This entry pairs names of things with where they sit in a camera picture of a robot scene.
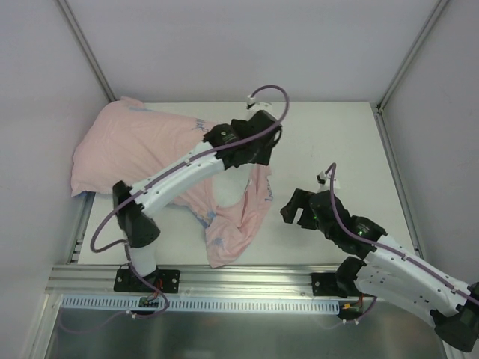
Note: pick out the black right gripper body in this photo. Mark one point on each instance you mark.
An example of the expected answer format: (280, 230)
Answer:
(301, 209)

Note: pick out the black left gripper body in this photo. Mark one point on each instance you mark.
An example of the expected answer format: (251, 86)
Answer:
(268, 122)

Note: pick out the blue and pink printed pillowcase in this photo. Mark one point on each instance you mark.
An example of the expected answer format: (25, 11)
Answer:
(130, 142)

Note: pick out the white pillow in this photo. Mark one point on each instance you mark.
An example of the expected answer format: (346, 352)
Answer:
(230, 185)

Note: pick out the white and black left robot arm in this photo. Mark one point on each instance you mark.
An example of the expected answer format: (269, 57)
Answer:
(226, 145)

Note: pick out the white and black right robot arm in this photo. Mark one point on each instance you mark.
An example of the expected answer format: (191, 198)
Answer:
(378, 266)

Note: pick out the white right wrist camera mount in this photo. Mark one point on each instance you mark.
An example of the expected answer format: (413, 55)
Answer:
(325, 181)

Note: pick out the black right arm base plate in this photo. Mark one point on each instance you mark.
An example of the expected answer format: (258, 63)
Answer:
(325, 284)

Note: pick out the aluminium mounting rail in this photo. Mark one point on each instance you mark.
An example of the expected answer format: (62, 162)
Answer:
(283, 282)

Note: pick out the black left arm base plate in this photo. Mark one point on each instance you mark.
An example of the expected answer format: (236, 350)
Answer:
(166, 280)

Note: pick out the right aluminium frame post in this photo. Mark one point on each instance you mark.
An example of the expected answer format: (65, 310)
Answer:
(421, 38)

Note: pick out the aluminium frame post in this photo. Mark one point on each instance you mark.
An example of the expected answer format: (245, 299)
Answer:
(82, 42)
(421, 38)

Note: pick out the white slotted cable duct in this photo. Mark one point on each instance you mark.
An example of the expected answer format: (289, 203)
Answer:
(201, 305)

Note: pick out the left aluminium frame post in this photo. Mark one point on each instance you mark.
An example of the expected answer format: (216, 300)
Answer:
(82, 42)

